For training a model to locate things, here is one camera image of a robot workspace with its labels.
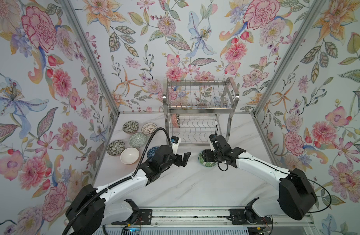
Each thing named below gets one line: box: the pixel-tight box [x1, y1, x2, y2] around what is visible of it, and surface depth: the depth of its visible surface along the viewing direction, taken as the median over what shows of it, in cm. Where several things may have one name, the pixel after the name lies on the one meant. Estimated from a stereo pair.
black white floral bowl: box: [106, 140, 126, 157], surface depth 100 cm
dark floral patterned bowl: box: [122, 120, 140, 135], surface depth 112 cm
